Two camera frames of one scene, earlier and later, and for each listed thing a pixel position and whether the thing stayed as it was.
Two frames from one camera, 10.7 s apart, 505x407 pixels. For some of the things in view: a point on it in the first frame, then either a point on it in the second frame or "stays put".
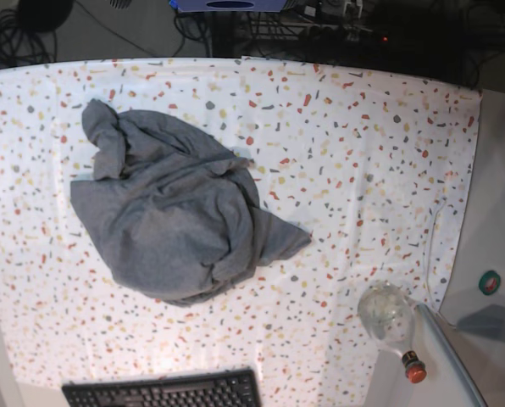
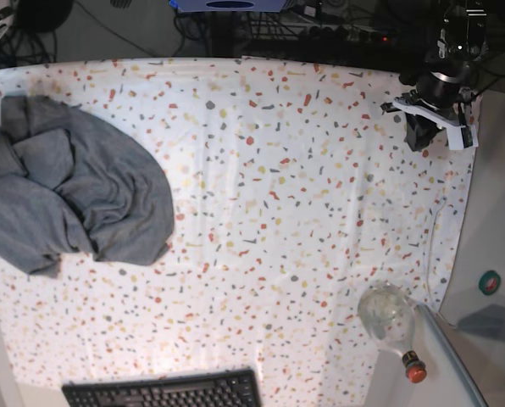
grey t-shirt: x=173 y=210 → x=57 y=180
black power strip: x=344 y=34 stays put
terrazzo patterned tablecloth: x=372 y=164 stays put
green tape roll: x=489 y=282 stays put
